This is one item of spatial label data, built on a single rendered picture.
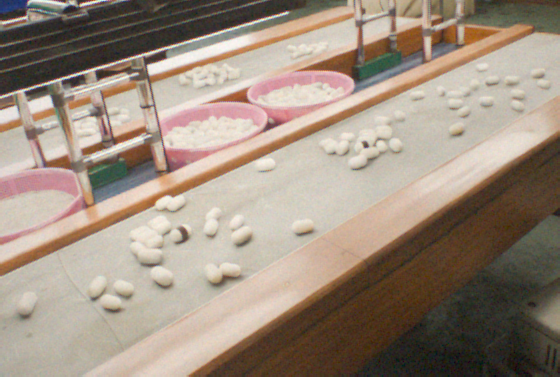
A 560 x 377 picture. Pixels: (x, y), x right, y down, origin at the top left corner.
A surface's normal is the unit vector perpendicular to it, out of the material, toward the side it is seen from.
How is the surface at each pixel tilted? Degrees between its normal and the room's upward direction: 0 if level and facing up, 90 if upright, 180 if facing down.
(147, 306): 0
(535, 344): 90
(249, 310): 0
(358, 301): 90
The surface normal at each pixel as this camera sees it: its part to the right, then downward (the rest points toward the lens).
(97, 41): 0.48, -0.24
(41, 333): -0.11, -0.88
